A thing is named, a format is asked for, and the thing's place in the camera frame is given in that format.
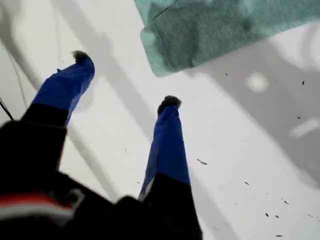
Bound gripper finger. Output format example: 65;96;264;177
138;94;204;240
0;50;96;173

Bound pale green T-shirt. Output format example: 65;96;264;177
133;0;320;78

